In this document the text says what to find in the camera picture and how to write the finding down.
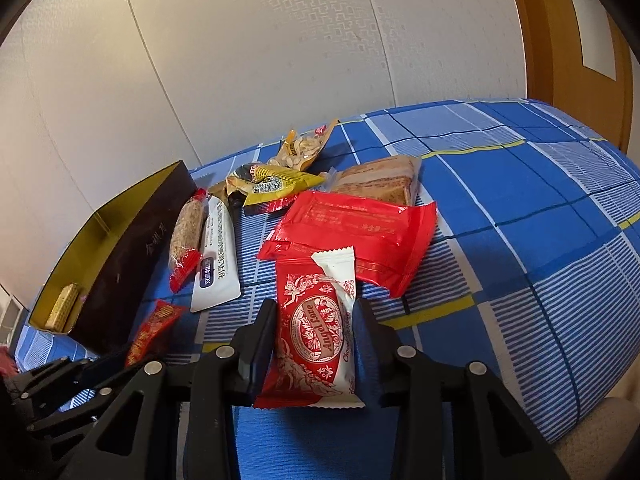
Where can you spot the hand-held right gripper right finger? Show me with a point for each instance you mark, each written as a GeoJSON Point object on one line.
{"type": "Point", "coordinates": [364, 345]}

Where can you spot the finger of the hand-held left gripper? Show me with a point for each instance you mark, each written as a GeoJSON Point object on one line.
{"type": "Point", "coordinates": [80, 405]}
{"type": "Point", "coordinates": [70, 372]}

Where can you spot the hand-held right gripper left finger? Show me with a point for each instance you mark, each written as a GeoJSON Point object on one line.
{"type": "Point", "coordinates": [264, 340]}

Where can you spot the red white cookie packet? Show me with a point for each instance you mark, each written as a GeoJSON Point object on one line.
{"type": "Point", "coordinates": [310, 330]}

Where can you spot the small red yellow snack packet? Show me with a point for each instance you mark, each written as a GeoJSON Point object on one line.
{"type": "Point", "coordinates": [152, 327]}

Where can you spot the dark box with yellow inside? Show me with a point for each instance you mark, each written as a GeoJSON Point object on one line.
{"type": "Point", "coordinates": [130, 260]}

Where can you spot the yellow black seed packet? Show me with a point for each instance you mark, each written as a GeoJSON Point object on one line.
{"type": "Point", "coordinates": [280, 182]}

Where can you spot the red cloth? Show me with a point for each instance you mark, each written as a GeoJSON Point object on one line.
{"type": "Point", "coordinates": [5, 362]}

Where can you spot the yellow wafer packet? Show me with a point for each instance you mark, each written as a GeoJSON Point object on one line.
{"type": "Point", "coordinates": [62, 306]}

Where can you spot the white plastic crate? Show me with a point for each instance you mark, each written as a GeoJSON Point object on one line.
{"type": "Point", "coordinates": [7, 317]}

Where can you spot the white snack bar packet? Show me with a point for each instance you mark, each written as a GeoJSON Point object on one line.
{"type": "Point", "coordinates": [217, 260]}

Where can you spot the large red snack packet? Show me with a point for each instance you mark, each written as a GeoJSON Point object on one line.
{"type": "Point", "coordinates": [350, 230]}

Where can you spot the clear grain bar red ends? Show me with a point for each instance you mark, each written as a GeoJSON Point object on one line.
{"type": "Point", "coordinates": [187, 232]}

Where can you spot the clear packet of brown cake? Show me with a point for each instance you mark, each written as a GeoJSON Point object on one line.
{"type": "Point", "coordinates": [375, 177]}

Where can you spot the clear pumpkin seed packet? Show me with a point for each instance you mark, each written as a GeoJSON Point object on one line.
{"type": "Point", "coordinates": [302, 147]}

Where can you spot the wooden door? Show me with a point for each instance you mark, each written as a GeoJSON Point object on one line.
{"type": "Point", "coordinates": [545, 30]}

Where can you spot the white paper on door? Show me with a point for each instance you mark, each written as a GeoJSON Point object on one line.
{"type": "Point", "coordinates": [595, 25]}

